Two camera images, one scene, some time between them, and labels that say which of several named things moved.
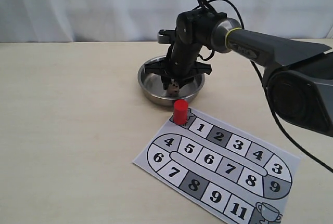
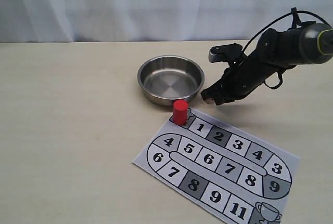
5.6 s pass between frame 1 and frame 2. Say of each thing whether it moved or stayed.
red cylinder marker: stayed
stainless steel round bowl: stayed
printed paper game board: stayed
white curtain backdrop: stayed
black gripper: moved
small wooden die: moved
